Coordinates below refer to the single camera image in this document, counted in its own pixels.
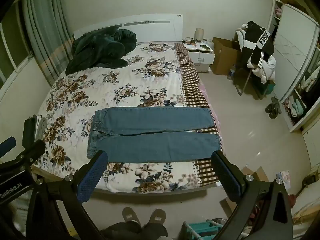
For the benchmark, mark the dark green folded garment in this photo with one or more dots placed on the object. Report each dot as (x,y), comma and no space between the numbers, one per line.
(29,132)

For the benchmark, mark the green bin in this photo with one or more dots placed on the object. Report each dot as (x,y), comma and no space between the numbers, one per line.
(270,87)

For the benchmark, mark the bed with floral cover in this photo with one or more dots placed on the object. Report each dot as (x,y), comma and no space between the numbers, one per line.
(140,85)

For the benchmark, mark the person's left leg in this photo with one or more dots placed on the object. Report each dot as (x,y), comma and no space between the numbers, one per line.
(122,231)

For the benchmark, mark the flat cardboard piece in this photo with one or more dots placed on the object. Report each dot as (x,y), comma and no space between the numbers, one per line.
(257,173)

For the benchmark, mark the dark chair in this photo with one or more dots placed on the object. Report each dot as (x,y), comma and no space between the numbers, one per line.
(246,82)

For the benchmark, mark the teal folded clothes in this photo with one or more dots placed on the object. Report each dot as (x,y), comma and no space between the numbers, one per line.
(297,106)

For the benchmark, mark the person's leg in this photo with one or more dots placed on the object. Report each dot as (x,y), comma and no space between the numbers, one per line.
(122,231)
(155,232)

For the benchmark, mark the grey folded garment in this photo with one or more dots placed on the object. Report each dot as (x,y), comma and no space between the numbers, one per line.
(42,127)

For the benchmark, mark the person's right leg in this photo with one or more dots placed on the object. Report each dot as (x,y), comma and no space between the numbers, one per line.
(155,232)

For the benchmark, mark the blue plastic bottle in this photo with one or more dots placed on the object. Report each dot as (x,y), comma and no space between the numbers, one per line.
(231,72)

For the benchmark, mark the dark green blanket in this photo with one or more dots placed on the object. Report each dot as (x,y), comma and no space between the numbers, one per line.
(100,50)

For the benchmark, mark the black and white jacket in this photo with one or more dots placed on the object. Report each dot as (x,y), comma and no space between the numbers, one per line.
(260,42)

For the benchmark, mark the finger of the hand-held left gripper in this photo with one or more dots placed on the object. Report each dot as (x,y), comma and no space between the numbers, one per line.
(35,149)
(7,145)

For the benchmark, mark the brown checkered bedsheet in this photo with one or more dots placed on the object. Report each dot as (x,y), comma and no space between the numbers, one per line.
(191,85)

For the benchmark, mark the white rack with teal bins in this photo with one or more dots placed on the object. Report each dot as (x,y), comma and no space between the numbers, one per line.
(200,230)

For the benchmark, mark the white nightstand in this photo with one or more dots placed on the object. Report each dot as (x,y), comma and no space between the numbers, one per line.
(201,55)

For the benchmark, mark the white framed window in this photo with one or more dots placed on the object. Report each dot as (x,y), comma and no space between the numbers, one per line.
(12,52)

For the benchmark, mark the striped green curtain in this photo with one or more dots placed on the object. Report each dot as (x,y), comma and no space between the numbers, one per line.
(45,30)

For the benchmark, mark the pink item on shelf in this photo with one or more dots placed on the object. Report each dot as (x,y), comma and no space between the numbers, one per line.
(278,12)

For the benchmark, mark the beige cylindrical lamp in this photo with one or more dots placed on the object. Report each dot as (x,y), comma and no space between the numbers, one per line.
(200,35)

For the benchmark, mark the white puffy jacket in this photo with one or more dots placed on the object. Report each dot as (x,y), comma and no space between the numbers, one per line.
(266,68)

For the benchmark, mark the beige bedding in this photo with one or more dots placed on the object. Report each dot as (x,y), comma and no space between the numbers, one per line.
(306,205)

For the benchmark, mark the brown cardboard box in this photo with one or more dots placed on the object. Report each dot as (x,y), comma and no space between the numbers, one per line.
(223,55)

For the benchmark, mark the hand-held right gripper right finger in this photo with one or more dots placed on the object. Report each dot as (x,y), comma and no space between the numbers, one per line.
(228,178)

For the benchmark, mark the pair of grey-green slippers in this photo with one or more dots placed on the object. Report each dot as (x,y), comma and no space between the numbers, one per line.
(273,107)

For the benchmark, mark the white bed headboard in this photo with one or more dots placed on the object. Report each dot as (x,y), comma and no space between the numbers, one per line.
(150,28)

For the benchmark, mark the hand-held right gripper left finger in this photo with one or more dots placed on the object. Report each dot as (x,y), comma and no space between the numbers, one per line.
(92,178)

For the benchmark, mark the blue denim pants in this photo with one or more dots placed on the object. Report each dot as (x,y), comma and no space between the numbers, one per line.
(152,145)

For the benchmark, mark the grey house slipper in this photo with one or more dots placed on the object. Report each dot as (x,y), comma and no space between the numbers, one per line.
(131,216)
(157,217)

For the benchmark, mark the white wardrobe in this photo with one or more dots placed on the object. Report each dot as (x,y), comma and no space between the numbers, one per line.
(292,42)

